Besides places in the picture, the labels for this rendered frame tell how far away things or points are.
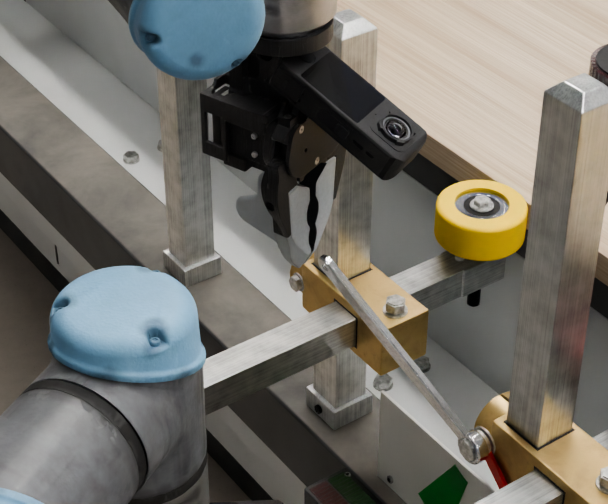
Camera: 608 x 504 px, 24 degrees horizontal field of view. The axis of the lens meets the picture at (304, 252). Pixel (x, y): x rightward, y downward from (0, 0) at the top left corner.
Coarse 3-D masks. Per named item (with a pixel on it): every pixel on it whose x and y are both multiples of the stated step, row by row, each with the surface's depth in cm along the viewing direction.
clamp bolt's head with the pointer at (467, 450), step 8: (480, 432) 111; (488, 432) 111; (464, 440) 111; (488, 440) 111; (464, 448) 111; (472, 448) 110; (488, 448) 111; (464, 456) 111; (472, 456) 110; (488, 456) 111; (488, 464) 112; (496, 464) 111; (496, 472) 111; (496, 480) 112; (504, 480) 111
